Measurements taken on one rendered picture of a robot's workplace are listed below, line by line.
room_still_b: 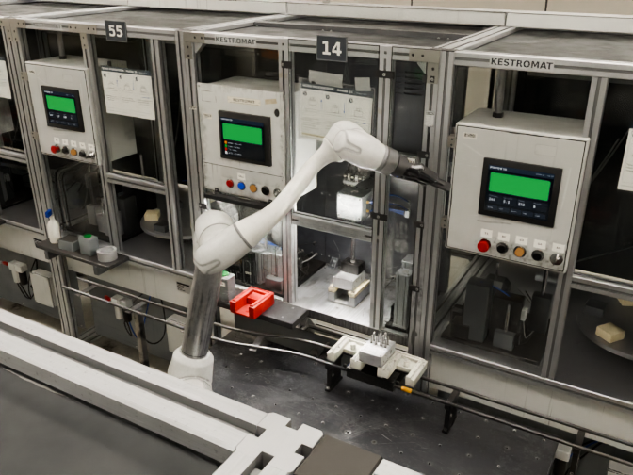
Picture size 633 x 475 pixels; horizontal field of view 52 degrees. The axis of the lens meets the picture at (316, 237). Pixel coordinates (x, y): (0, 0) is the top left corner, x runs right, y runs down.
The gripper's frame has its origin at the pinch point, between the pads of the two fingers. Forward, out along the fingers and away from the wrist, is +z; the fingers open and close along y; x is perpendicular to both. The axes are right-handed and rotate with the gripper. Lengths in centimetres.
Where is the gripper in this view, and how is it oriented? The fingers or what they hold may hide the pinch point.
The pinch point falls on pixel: (441, 184)
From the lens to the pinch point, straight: 225.6
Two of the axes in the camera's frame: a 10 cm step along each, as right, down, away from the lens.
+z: 8.7, 3.1, 3.9
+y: -4.5, 1.4, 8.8
